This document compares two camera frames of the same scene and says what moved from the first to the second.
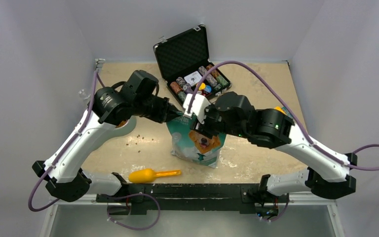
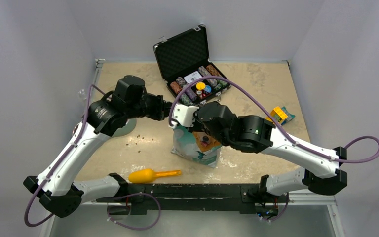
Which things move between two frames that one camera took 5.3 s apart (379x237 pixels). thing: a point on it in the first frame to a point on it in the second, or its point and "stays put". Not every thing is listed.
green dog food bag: x=187 y=144 stays put
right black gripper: x=205 y=128 to x=196 y=127
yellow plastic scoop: x=148 y=175 stays put
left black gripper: x=162 y=113 stays put
